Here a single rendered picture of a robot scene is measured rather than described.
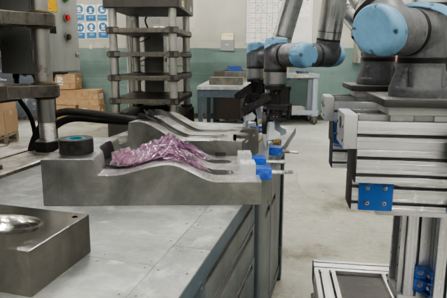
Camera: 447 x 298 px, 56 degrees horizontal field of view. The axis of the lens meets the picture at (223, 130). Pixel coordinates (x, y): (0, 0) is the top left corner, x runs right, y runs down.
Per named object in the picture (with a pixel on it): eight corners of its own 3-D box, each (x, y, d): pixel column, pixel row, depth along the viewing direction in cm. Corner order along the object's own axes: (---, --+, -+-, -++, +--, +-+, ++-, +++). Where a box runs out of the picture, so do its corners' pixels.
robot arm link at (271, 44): (275, 36, 132) (259, 37, 139) (275, 72, 133) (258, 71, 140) (295, 37, 136) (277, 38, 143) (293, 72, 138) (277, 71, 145)
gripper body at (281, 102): (286, 124, 137) (287, 86, 135) (260, 122, 140) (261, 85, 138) (291, 120, 144) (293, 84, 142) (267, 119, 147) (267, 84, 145)
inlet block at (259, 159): (283, 168, 120) (284, 149, 119) (287, 173, 115) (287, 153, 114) (237, 168, 119) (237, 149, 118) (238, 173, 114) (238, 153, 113)
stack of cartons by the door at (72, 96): (106, 118, 794) (104, 73, 780) (100, 120, 762) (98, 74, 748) (62, 117, 800) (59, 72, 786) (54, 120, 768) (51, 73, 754)
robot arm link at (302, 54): (327, 42, 129) (302, 42, 138) (300, 41, 123) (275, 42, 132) (326, 68, 130) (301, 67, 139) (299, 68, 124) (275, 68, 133)
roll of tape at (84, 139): (100, 152, 102) (99, 138, 102) (67, 157, 97) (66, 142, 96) (84, 147, 108) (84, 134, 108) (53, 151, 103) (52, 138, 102)
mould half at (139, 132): (258, 152, 153) (259, 115, 150) (241, 170, 128) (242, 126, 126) (132, 144, 166) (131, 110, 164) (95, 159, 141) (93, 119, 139)
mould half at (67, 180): (251, 173, 124) (251, 137, 122) (261, 204, 99) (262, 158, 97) (78, 175, 123) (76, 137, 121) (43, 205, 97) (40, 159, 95)
